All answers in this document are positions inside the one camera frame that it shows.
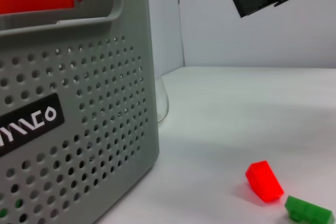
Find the grey-green perforated storage bin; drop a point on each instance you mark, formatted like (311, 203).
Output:
(105, 77)

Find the glass carafe black lid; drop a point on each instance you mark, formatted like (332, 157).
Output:
(164, 103)

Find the bright red rectangular brick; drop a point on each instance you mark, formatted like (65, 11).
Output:
(263, 182)

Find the green toy brick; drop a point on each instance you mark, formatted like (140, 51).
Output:
(307, 211)

